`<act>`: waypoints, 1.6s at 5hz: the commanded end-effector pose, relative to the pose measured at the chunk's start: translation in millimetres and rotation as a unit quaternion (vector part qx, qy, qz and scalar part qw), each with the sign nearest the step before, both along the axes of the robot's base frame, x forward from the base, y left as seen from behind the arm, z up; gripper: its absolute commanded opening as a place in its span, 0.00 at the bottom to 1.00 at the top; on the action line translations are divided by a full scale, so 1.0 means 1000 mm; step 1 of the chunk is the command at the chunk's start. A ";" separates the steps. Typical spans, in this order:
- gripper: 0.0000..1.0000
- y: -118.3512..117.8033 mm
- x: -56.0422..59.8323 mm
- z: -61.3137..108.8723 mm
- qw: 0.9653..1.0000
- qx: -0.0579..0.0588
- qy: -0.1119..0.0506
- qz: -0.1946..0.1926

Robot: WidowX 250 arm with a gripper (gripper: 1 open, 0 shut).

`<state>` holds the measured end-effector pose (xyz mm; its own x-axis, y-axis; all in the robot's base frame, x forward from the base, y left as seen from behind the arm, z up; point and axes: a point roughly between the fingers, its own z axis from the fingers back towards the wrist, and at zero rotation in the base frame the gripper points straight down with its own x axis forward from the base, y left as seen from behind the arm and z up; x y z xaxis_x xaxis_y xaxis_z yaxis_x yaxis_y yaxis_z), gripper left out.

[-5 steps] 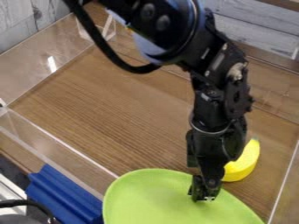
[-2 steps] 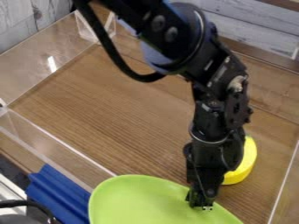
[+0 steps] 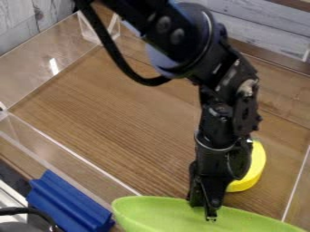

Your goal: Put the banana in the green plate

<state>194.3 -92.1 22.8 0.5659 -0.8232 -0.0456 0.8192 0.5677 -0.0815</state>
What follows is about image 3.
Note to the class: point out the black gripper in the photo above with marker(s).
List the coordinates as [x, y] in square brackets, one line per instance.
[217, 168]

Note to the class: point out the yellow toy banana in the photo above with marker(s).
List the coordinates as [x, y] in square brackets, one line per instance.
[256, 171]

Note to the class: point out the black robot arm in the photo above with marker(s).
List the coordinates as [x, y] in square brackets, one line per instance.
[189, 48]

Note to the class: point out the green plate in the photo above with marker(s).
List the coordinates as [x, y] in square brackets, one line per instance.
[159, 214]

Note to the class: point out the blue plastic block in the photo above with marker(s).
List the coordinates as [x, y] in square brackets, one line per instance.
[75, 211]

